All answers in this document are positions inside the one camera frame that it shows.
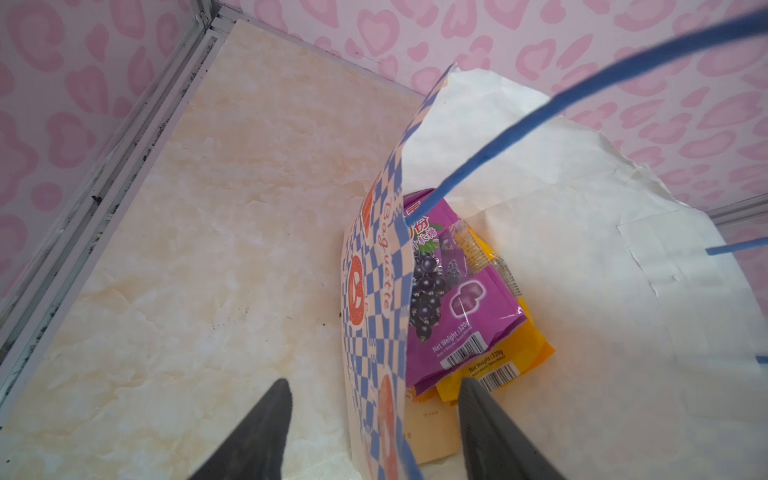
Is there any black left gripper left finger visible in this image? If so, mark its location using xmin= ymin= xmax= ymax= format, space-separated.
xmin=190 ymin=378 xmax=293 ymax=480

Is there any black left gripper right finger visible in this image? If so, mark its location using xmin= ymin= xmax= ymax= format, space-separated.
xmin=458 ymin=378 xmax=564 ymax=480

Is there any yellow gummy snack bag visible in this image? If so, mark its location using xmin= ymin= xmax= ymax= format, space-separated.
xmin=436 ymin=225 xmax=555 ymax=404

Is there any purple snack bag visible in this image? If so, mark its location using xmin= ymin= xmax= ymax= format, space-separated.
xmin=406 ymin=200 xmax=527 ymax=394

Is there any blue checkered paper bag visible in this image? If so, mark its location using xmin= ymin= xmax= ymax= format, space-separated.
xmin=341 ymin=4 xmax=767 ymax=479

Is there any tan kraft snack pouch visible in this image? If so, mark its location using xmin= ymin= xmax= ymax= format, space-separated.
xmin=404 ymin=388 xmax=461 ymax=465

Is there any left aluminium frame post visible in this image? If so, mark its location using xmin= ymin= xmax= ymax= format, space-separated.
xmin=1 ymin=1 xmax=241 ymax=423

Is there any aluminium frame post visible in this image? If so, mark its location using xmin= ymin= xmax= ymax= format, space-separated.
xmin=707 ymin=194 xmax=768 ymax=226
xmin=1 ymin=1 xmax=241 ymax=423

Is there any right aluminium frame post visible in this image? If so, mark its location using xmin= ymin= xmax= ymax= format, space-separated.
xmin=707 ymin=194 xmax=768 ymax=226

